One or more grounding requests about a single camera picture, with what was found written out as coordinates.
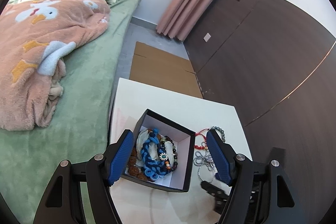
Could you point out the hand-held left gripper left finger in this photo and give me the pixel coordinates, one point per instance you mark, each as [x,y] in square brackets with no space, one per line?
[120,158]

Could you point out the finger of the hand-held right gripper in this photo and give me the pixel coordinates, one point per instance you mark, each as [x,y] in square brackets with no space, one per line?
[218,196]

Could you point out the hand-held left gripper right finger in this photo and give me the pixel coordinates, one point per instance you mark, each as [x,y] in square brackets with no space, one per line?
[218,158]

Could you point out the white shell ornament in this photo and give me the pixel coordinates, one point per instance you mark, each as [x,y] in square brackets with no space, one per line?
[140,140]

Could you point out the black jewelry box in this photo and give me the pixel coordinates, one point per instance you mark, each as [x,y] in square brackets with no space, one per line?
[190,161]

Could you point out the bed with green sheet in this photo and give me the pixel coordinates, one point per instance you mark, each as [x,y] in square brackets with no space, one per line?
[86,77]

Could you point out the flat cardboard sheet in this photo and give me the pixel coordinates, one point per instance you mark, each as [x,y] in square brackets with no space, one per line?
[160,69]

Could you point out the pink printed blanket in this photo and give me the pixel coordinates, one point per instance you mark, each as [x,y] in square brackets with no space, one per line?
[52,37]

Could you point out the white wall socket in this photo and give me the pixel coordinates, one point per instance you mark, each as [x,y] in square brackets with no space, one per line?
[207,37]

